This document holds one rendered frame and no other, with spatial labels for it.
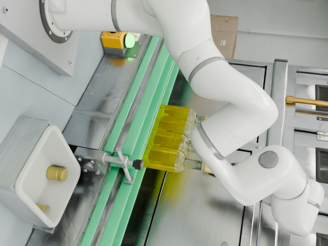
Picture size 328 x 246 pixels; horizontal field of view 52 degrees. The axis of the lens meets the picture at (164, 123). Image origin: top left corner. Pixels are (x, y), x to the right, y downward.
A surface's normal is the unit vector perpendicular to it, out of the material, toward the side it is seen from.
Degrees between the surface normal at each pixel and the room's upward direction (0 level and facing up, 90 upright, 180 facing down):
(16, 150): 90
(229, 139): 76
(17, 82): 0
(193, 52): 104
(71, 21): 87
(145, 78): 90
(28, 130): 90
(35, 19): 4
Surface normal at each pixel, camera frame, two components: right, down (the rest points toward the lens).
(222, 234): -0.10, -0.62
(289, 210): -0.44, 0.41
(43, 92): 0.96, 0.15
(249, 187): -0.23, 0.05
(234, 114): -0.44, -0.25
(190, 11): 0.05, -0.21
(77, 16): -0.23, 0.59
